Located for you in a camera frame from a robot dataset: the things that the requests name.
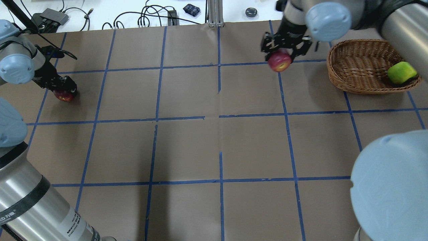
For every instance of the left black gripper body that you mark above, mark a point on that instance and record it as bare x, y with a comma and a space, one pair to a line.
47, 73

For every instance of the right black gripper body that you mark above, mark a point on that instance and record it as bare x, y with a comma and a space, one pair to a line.
291, 31

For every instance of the dark red apple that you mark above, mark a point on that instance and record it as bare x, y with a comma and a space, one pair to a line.
63, 95

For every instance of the red yellow apple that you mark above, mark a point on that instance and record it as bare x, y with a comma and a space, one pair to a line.
280, 60

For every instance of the green apple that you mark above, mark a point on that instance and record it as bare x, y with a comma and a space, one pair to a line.
401, 73

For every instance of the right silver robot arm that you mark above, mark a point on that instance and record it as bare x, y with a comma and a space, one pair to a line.
389, 177

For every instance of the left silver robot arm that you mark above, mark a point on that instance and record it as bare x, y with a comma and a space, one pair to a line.
31, 208

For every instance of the woven wicker basket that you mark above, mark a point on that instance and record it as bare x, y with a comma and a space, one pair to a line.
360, 66

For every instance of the dark blue round object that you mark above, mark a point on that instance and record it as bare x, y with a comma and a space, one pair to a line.
251, 12

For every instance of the grey usb hub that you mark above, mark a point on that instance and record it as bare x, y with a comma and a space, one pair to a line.
49, 20

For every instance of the black power adapter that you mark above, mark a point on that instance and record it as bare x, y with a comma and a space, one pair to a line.
172, 19

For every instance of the aluminium frame post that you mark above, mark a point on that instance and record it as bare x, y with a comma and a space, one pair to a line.
215, 13

